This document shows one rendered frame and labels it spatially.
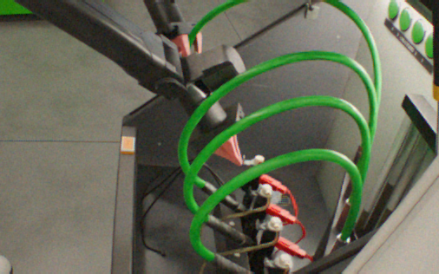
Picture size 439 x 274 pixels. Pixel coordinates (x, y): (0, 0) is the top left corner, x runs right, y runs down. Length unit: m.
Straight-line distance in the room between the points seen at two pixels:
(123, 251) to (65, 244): 1.28
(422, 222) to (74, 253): 1.80
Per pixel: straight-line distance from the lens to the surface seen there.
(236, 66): 0.79
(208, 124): 0.84
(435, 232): 0.50
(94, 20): 0.65
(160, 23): 0.94
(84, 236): 2.23
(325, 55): 0.72
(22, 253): 2.18
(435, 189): 0.52
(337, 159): 0.62
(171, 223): 1.15
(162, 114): 1.21
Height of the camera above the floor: 1.65
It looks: 34 degrees down
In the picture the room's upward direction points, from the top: 12 degrees clockwise
